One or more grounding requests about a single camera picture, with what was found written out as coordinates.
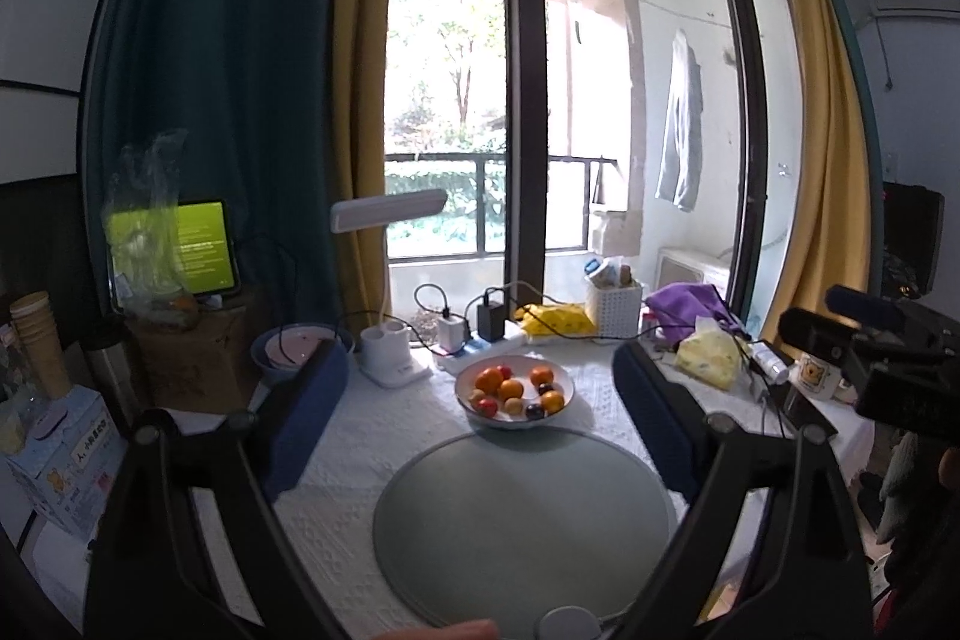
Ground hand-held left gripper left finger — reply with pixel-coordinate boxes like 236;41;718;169
82;338;353;640

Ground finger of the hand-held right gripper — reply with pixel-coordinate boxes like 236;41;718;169
778;308;871;365
825;285;906;332

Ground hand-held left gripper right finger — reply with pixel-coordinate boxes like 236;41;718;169
613;338;875;640

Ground white bowl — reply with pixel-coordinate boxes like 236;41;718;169
455;355;577;433

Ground round grey glass tray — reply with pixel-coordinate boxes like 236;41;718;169
373;426;677;635

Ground person's right forearm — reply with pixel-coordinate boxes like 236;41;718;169
874;434;960;640

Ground person's left hand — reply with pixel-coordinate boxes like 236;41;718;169
367;619;500;640

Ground white mug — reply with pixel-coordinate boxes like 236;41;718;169
796;351;857;403

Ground small white bottle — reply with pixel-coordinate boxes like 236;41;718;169
750;344;791;386

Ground blue bowl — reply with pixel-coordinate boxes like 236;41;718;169
251;323;356;387

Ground yellow tissue pack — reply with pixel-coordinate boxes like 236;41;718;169
675;317;745;390

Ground black monitor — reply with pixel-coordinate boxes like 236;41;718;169
881;182;947;305

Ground white desk lamp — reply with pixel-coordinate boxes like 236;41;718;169
330;188;449;387

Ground white plastic basket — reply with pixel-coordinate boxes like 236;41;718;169
585;280;645;339

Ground purple cloth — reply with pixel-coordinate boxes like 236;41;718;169
645;282;752;342

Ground cardboard box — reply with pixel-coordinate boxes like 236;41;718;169
124;291;265;413

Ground white outdoor unit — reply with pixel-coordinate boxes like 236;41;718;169
656;246;733;305

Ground yellow plastic bag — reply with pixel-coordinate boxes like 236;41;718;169
514;302;598;338

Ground yellow curtain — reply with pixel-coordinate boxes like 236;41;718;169
330;0;407;320
748;0;887;342

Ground blue white bottle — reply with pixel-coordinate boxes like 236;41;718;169
585;257;635;289

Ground white power strip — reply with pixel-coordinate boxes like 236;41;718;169
435;321;527;372

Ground black charger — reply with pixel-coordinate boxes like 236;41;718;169
478;302;510;342

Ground tablet with green screen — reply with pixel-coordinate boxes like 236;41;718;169
109;199;243;304

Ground steel thermos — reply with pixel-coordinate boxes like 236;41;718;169
82;317;140;431

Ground hanging grey shirt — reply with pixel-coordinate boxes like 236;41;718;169
655;29;705;213

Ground blue printed box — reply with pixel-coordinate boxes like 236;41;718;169
0;385;125;530

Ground balcony railing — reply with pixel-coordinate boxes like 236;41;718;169
385;152;620;259

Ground teal curtain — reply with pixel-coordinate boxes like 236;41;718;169
795;0;884;185
79;0;355;345

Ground clear plastic bag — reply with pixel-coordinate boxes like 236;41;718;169
105;130;200;320

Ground stack of paper cups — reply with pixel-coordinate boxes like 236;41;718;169
9;291;72;401

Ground white air conditioner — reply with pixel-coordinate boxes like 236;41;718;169
855;0;960;25

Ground dark window frame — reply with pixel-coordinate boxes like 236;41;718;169
394;0;771;327

